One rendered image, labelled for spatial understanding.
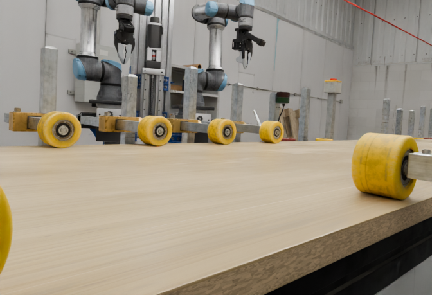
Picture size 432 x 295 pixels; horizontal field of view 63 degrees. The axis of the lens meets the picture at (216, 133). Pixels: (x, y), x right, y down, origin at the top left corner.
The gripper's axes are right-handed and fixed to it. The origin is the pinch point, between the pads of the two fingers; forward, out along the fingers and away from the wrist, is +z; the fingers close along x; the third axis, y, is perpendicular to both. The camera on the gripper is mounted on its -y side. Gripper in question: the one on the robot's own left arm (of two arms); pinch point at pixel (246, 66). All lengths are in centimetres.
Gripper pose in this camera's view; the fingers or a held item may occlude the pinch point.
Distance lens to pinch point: 183.8
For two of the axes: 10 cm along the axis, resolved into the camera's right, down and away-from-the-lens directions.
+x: -5.7, 0.1, -8.2
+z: -0.6, 10.0, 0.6
